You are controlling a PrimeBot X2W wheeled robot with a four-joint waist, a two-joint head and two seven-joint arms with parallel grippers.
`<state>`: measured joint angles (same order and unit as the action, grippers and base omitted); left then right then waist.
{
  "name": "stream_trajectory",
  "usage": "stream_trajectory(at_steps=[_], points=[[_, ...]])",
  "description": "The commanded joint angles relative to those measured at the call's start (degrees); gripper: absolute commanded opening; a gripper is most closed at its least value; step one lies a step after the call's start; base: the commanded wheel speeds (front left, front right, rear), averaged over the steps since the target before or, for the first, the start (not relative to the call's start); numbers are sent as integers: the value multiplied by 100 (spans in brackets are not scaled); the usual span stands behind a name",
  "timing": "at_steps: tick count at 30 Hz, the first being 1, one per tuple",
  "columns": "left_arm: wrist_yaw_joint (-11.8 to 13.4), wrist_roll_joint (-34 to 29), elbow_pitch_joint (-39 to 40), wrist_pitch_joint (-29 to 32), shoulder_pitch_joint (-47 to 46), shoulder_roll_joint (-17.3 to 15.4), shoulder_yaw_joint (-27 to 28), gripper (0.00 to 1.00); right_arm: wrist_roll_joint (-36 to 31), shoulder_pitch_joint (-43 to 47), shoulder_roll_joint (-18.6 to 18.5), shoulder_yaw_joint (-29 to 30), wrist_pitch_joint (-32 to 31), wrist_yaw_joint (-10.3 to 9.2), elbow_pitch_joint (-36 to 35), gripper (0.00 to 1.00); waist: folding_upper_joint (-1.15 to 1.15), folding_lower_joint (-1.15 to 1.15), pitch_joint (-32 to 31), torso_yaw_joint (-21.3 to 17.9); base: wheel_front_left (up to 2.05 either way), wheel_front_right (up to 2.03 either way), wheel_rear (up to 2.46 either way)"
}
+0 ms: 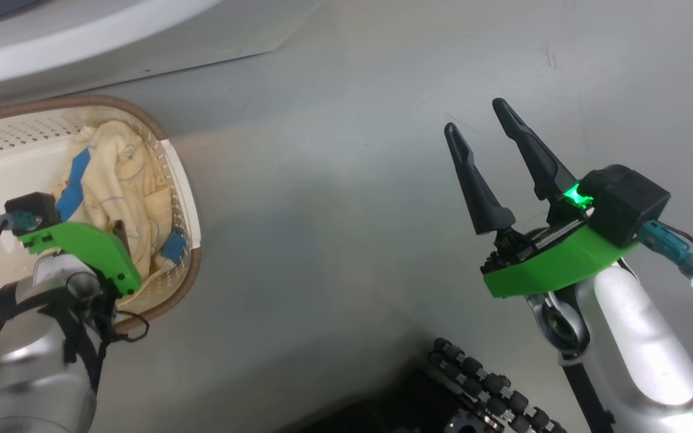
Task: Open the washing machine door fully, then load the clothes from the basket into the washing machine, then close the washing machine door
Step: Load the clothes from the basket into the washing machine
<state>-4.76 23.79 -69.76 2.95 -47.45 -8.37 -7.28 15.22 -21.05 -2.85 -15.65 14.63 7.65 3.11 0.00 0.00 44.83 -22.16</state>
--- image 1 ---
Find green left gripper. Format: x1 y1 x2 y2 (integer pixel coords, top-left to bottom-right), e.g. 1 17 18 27
19 220 143 296

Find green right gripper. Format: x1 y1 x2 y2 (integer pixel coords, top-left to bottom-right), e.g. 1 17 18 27
444 98 639 299

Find cream garment with blue stripe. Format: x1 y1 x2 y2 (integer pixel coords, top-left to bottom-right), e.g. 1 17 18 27
52 120 188 281

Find white front-load washing machine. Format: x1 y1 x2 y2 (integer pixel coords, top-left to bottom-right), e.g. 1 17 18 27
0 0 323 112

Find black left gripper cable loop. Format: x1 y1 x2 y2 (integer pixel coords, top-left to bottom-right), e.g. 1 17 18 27
99 308 150 345

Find teal left camera connector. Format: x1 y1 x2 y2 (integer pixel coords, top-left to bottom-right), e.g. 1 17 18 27
0 210 42 236

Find teal camera connector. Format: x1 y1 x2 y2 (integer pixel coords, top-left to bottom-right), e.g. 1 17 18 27
0 210 42 236
638 220 693 278

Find teal right camera connector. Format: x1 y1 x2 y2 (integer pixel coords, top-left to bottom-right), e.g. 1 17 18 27
638 220 693 278

